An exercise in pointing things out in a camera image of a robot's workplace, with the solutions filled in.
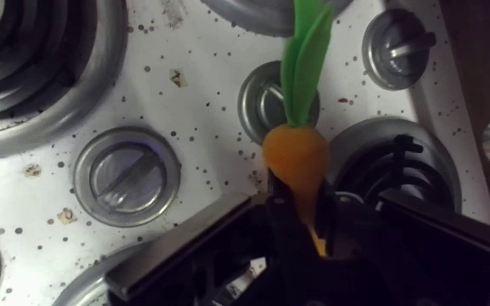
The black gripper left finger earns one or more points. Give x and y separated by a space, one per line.
193 262

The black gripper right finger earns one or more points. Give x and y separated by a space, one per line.
426 255

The orange toy carrot green leaves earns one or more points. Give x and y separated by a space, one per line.
297 151

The grey stove knob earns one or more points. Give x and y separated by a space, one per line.
395 48
126 177
261 100

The white speckled toy kitchen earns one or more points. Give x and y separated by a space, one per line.
181 76

